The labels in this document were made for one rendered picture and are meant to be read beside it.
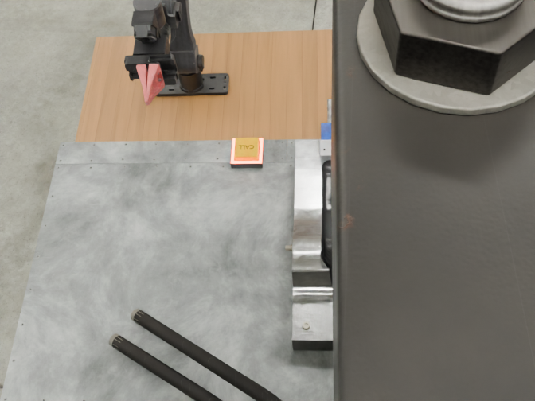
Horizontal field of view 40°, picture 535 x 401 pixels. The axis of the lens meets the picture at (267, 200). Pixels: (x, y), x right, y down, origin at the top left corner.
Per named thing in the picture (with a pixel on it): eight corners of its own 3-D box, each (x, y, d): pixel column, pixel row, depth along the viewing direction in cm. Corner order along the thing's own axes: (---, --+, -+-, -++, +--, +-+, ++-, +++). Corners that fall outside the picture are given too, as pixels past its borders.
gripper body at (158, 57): (173, 60, 148) (176, 33, 152) (123, 62, 149) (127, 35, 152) (178, 81, 153) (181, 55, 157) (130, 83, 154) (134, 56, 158)
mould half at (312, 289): (296, 161, 185) (294, 128, 174) (400, 160, 183) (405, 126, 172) (292, 350, 158) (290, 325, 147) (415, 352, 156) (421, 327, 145)
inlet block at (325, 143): (318, 99, 175) (319, 99, 170) (339, 99, 175) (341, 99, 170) (318, 153, 177) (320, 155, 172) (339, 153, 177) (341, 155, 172)
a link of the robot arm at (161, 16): (168, 10, 146) (173, -32, 152) (125, 12, 147) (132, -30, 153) (177, 50, 156) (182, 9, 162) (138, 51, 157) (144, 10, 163)
